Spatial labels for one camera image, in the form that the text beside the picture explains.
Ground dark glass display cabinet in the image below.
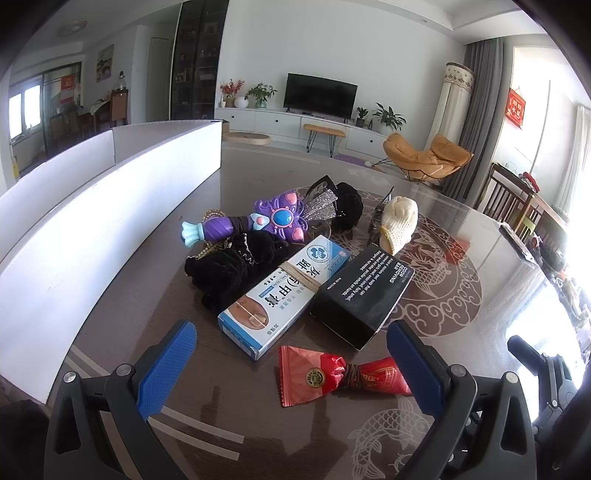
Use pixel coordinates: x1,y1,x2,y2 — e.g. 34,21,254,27
171,0,229,121

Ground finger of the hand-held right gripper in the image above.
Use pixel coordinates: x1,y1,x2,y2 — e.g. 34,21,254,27
507,335,581,424

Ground red flowers in vase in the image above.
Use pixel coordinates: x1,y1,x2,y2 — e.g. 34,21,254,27
220,79,245,109

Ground purple toy wand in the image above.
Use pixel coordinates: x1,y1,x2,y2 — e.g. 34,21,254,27
181,191,334,245

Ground red candy with gold seal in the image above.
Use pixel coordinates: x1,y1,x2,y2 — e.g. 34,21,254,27
278,345,348,408

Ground red candy packet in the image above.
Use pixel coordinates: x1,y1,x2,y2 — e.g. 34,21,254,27
346,357,413,398

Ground silver rhinestone claw clip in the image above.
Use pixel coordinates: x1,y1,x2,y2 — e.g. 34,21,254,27
302,176,343,228

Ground cream knitted glove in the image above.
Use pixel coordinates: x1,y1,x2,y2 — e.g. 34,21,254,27
379,196,419,257

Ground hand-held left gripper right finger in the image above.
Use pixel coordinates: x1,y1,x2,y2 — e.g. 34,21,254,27
387,318,539,480

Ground black television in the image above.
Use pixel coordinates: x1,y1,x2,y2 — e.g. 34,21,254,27
283,73,358,123

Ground beige cat scratcher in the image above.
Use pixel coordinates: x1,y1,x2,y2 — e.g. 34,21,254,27
222,130,271,147

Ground orange lounge chair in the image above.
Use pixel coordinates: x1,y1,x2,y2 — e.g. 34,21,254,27
382,133,474,185

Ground patterned glass desktop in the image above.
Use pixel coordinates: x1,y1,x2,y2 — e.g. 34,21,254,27
46,138,591,480

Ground red wall hanging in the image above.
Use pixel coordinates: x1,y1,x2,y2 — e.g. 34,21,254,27
507,88,527,127

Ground wooden bench with metal legs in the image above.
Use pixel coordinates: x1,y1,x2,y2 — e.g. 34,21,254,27
303,124,347,153

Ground large leafy potted plant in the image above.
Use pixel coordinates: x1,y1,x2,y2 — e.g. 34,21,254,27
372,102,407,132

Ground distant wooden dining set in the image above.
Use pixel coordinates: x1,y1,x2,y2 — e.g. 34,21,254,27
46,90,129,139

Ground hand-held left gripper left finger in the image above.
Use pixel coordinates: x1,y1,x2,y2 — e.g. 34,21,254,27
44,318,199,480

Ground black velvet pouch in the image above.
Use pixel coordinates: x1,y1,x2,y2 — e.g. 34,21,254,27
184,230,289,311

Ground dark wooden dining chair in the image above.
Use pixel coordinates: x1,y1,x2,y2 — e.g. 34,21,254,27
475,164,568,241

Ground white sheer curtain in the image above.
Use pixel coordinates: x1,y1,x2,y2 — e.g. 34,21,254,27
551,104,591,217

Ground covered standing air conditioner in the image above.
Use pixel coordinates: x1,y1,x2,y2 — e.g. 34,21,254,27
425,62,475,153

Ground grey curtain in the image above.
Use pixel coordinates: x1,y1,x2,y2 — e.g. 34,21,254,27
443,39,513,208

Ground framed wall painting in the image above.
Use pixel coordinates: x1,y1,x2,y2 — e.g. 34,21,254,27
96,45,115,83

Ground black printed box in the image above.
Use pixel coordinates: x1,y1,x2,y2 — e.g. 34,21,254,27
309,244,415,352

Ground green potted plant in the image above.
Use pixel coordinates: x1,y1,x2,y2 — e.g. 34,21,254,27
245,83,278,109

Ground white television cabinet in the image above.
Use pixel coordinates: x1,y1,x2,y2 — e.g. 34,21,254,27
215,107,402,158

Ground blue white ointment box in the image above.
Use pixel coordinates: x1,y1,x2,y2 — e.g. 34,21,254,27
217,234,348,361

